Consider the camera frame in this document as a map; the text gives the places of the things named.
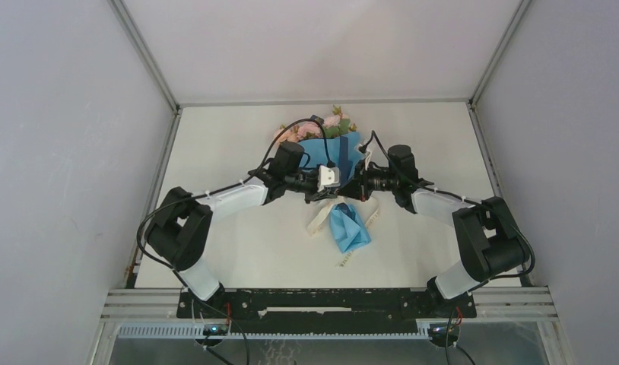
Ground cream ribbon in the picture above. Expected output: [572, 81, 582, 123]
[306, 197, 380, 268]

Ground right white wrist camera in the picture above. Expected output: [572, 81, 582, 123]
[360, 147, 373, 170]

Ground left black cable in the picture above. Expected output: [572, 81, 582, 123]
[135, 117, 337, 283]

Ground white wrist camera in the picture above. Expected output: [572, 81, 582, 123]
[317, 165, 341, 194]
[360, 147, 373, 170]

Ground right black cable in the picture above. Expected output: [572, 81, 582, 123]
[358, 129, 536, 365]

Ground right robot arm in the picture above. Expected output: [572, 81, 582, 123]
[338, 144, 535, 316]

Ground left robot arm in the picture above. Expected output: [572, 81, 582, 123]
[138, 142, 341, 317]

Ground white cable duct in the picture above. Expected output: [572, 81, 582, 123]
[117, 322, 431, 340]

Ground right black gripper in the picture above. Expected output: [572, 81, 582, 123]
[336, 158, 399, 202]

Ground blue wrapping paper sheet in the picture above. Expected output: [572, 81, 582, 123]
[295, 114, 371, 254]

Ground pale pink fake flower stem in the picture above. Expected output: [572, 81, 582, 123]
[322, 105, 357, 138]

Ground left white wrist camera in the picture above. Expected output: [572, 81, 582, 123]
[317, 165, 341, 194]

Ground black cable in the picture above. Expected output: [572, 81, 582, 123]
[135, 117, 337, 283]
[358, 129, 536, 365]

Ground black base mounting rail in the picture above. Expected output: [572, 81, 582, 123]
[176, 288, 478, 333]

